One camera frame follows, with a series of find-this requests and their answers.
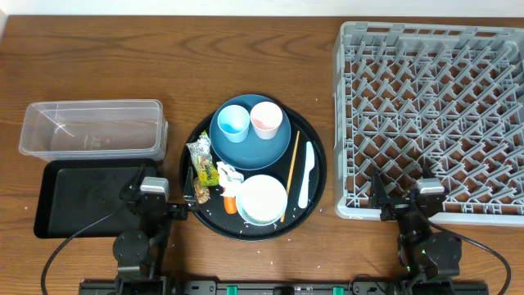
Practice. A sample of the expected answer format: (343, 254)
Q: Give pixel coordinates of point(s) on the round black serving tray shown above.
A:
(213, 215)

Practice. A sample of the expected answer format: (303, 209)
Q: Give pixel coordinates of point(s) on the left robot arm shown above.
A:
(139, 252)

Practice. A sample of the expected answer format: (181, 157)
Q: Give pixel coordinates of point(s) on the black rectangular tray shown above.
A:
(75, 193)

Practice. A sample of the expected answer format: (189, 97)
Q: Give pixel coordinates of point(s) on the pink cup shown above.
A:
(266, 118)

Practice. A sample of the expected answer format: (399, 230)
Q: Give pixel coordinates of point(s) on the white tissue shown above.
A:
(229, 179)

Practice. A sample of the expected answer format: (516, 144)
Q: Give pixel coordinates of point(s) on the white plastic knife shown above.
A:
(309, 165)

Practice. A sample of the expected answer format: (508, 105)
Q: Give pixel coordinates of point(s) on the light blue cup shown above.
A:
(234, 122)

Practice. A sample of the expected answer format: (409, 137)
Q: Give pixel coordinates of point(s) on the wooden chopstick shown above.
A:
(291, 170)

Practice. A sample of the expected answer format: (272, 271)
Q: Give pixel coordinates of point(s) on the dark blue plate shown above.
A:
(253, 153)

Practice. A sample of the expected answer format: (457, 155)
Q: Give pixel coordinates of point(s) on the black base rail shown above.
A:
(202, 287)

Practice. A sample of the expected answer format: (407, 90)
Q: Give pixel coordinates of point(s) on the grey dishwasher rack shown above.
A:
(445, 96)

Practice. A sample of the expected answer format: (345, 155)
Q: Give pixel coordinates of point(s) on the orange carrot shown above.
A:
(230, 205)

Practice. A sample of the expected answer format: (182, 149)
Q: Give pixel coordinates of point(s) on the light blue rice bowl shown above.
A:
(261, 200)

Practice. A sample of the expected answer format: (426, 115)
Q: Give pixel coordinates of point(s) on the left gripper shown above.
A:
(142, 183)

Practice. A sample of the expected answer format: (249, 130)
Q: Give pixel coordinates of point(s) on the clear plastic bin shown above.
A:
(94, 129)

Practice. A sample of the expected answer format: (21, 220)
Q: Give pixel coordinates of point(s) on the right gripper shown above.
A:
(379, 196)

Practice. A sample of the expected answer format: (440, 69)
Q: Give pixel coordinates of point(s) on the green snack wrapper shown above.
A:
(203, 161)

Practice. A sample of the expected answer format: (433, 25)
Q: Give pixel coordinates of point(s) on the dried brown mushroom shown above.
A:
(202, 193)

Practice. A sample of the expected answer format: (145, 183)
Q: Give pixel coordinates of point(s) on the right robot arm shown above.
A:
(431, 258)

